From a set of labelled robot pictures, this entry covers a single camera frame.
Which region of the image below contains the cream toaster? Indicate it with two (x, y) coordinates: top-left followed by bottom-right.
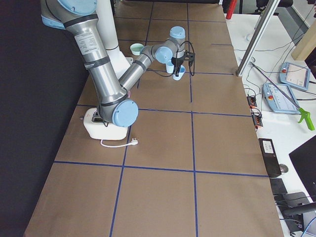
(83, 108), (128, 140)

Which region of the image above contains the black box with label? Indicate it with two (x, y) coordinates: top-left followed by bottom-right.
(258, 138), (281, 178)

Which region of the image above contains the orange black connector board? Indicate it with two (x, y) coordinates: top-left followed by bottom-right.
(247, 95), (263, 130)

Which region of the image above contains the red cylinder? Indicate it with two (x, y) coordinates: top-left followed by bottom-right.
(226, 0), (237, 20)

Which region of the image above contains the teach pendant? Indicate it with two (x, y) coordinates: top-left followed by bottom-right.
(262, 83), (300, 115)
(279, 62), (311, 91)

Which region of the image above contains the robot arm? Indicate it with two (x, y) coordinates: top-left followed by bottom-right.
(40, 0), (185, 127)

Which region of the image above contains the green bowl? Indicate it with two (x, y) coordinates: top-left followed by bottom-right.
(130, 43), (144, 56)

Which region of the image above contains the black camera cable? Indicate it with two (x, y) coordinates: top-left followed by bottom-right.
(154, 40), (196, 78)

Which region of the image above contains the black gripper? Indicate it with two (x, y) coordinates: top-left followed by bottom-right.
(171, 56), (185, 76)

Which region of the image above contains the near teach pendant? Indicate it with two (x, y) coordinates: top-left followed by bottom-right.
(262, 83), (300, 115)

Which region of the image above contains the far teach pendant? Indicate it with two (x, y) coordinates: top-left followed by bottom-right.
(279, 62), (311, 91)

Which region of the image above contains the white camera mast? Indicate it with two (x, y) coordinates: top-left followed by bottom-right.
(96, 0), (133, 79)

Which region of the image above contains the black monitor corner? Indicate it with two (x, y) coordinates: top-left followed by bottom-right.
(289, 139), (316, 196)

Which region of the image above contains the reach grabber tool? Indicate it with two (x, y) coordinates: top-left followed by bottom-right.
(251, 62), (315, 131)

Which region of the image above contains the aluminium frame post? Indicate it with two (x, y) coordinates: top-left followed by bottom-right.
(236, 0), (280, 77)

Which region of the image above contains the light blue cup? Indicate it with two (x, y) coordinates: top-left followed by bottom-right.
(165, 61), (174, 74)
(172, 65), (186, 81)

